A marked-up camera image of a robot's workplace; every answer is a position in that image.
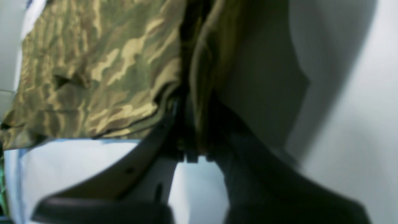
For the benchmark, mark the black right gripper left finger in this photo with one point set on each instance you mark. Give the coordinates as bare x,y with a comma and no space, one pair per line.
135,190

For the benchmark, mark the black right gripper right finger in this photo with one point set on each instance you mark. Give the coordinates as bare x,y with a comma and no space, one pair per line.
261,188

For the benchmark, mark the camouflage T-shirt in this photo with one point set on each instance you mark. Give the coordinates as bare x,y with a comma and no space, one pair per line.
108,68

